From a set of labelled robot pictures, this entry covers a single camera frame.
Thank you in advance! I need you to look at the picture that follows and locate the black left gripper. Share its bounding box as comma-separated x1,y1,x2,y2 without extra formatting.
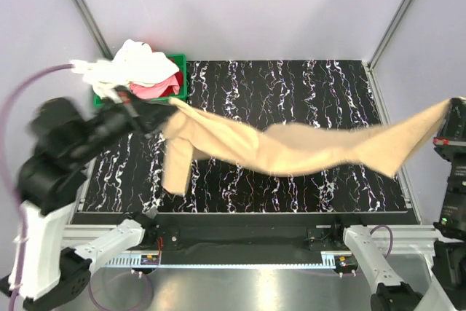
75,82,182,161

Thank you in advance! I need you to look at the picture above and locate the beige t-shirt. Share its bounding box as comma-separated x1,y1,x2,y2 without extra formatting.
162,98,451,195

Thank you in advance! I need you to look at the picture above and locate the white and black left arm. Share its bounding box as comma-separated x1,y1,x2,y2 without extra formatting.
1,87,176,310

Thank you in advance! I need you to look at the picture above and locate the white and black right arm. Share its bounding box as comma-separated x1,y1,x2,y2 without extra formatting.
330,98,465,310

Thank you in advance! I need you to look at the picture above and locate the green plastic bin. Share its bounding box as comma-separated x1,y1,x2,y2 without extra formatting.
88,52,184,100

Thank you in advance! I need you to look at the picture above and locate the pink t-shirt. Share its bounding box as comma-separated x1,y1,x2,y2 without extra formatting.
130,75,181,100

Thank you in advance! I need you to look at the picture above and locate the white t-shirt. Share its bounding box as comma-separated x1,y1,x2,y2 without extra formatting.
72,39,183,100

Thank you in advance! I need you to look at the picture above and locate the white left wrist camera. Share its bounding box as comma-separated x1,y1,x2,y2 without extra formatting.
69,60,116,76

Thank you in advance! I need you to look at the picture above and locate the aluminium rail frame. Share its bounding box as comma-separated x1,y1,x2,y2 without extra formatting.
34,223,466,311

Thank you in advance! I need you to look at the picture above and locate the left aluminium corner post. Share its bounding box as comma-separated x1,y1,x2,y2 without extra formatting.
72,0,113,59

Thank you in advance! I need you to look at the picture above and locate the aluminium corner post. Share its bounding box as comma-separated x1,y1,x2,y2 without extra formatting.
72,0,113,59
367,0,414,70

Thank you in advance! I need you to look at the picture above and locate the white slotted cable duct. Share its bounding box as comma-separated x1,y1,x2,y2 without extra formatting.
104,251,352,269

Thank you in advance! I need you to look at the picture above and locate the right aluminium corner post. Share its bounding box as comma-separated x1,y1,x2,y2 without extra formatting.
367,0,414,70

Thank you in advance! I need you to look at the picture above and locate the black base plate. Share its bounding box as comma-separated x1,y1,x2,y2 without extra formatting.
115,212,374,267

